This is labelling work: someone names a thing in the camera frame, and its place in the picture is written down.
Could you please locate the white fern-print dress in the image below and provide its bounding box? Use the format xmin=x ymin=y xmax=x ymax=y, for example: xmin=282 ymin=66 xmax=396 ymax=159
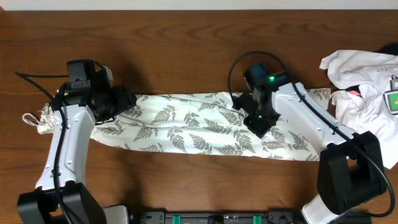
xmin=22 ymin=88 xmax=333 ymax=162

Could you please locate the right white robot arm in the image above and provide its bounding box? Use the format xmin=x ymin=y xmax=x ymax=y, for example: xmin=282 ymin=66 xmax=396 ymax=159
xmin=231 ymin=81 xmax=393 ymax=223

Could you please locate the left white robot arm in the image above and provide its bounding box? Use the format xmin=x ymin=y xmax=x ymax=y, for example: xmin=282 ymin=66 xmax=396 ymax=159
xmin=17 ymin=85 xmax=136 ymax=224

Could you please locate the white t-shirt with pixel graphic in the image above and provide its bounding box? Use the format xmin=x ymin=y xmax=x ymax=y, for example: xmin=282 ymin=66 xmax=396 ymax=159
xmin=320 ymin=50 xmax=397 ymax=169

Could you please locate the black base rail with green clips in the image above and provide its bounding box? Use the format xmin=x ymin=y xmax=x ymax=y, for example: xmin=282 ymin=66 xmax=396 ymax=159
xmin=129 ymin=210 xmax=306 ymax=224

